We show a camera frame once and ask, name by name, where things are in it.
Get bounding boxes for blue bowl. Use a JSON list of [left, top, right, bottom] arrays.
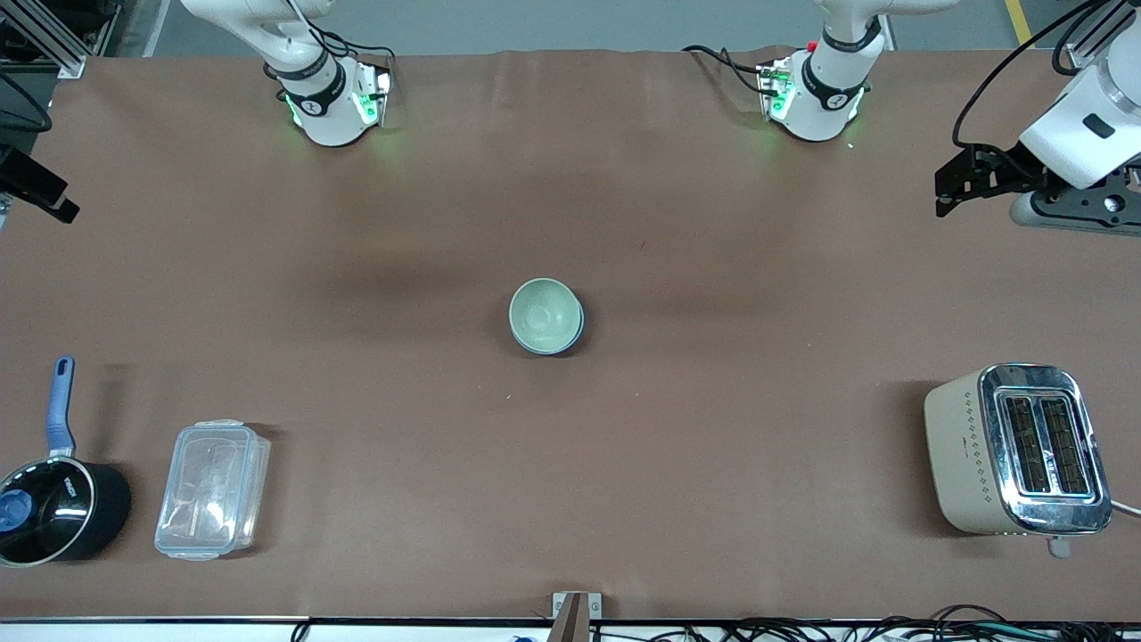
[[513, 299, 587, 357]]

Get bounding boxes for green bowl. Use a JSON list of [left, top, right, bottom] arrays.
[[509, 278, 584, 353]]

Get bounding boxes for beige and chrome toaster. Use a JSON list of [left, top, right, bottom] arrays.
[[923, 362, 1113, 559]]

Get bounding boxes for glass lid with blue knob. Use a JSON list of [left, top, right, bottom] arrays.
[[0, 457, 95, 567]]

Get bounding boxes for clear plastic food container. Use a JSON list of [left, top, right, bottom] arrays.
[[154, 419, 271, 563]]

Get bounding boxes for brown table cover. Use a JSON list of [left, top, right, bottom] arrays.
[[0, 46, 1141, 622]]

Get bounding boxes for aluminium frame profile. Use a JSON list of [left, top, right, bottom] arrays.
[[0, 0, 121, 79], [1068, 0, 1115, 69]]

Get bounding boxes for black left base cables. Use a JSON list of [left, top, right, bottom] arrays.
[[682, 45, 769, 97]]

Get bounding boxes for black base cables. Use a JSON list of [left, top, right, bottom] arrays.
[[316, 31, 395, 77], [682, 45, 769, 97]]

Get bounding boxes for black saucepan with blue handle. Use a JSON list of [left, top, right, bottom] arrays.
[[0, 357, 133, 569]]

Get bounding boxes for black right base cables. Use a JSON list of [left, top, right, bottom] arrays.
[[316, 31, 395, 77]]

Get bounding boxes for black floor cable bundle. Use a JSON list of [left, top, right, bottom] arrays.
[[660, 605, 1141, 642]]

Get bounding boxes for metal table edge bracket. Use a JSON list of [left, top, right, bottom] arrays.
[[551, 591, 603, 642]]

